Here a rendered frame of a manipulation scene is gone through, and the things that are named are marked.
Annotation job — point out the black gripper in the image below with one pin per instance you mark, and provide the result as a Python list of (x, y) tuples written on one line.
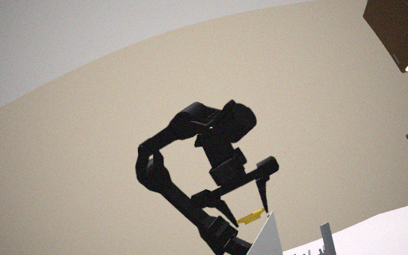
[(212, 199)]

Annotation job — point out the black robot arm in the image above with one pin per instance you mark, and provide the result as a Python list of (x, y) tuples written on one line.
[(229, 125)]

